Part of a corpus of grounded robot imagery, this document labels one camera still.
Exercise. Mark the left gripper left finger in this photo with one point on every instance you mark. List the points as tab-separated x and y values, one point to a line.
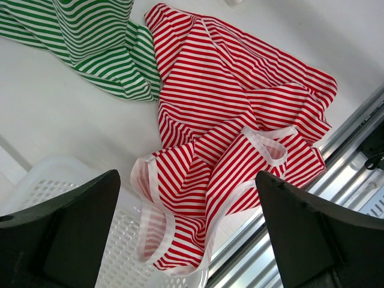
60	242

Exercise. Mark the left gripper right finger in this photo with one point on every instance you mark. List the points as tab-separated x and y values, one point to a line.
317	243

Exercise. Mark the red striped tank top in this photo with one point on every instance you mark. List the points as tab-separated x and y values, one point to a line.
231	106

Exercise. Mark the green striped tank top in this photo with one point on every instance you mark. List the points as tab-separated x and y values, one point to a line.
96	39

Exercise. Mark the white plastic basket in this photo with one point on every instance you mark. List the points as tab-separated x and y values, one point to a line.
53	176

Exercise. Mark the aluminium mounting rail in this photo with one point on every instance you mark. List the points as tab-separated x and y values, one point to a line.
246	259

